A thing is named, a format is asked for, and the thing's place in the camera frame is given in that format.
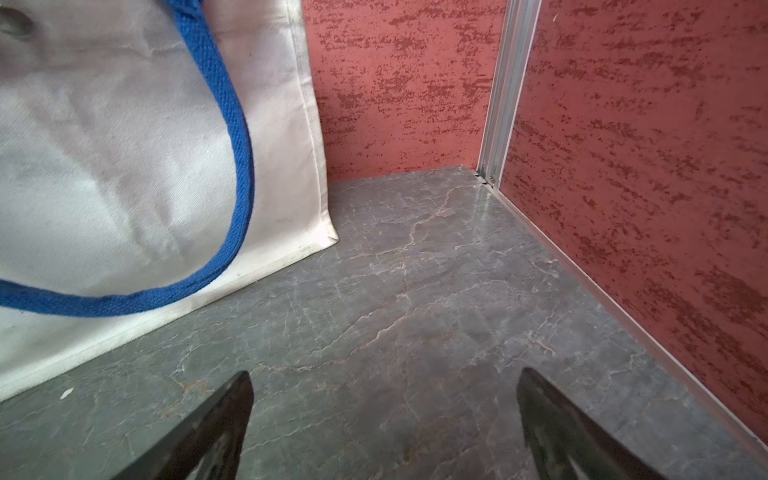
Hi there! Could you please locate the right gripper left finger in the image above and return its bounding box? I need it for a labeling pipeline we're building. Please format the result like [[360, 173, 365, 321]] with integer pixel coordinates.
[[115, 371, 254, 479]]

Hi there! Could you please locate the white canvas tote bag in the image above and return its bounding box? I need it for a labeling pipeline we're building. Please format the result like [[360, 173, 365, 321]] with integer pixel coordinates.
[[1, 1, 338, 399]]

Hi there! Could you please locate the right aluminium corner post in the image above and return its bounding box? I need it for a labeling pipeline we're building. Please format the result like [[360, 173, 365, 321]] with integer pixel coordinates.
[[477, 0, 542, 188]]

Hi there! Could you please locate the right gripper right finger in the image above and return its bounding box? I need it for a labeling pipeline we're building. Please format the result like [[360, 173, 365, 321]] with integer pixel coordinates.
[[516, 367, 663, 479]]

